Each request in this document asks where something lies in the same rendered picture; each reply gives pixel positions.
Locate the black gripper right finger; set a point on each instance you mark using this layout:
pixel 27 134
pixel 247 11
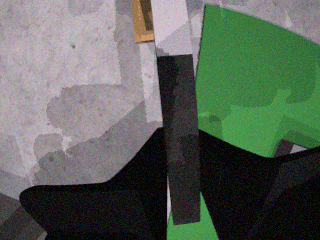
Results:
pixel 240 188

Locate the green rectangular mat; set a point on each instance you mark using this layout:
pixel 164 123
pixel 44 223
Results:
pixel 256 84

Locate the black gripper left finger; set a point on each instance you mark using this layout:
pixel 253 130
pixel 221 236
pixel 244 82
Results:
pixel 133 201

